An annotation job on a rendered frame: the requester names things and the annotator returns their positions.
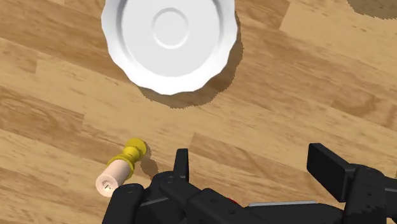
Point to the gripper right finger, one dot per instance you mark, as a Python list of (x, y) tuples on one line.
[(356, 183)]

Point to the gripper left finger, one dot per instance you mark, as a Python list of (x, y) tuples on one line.
[(173, 192)]

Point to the yellow and cream pepper mill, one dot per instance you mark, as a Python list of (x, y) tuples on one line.
[(121, 169)]

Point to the white scalloped plate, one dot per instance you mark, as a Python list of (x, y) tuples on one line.
[(169, 43)]

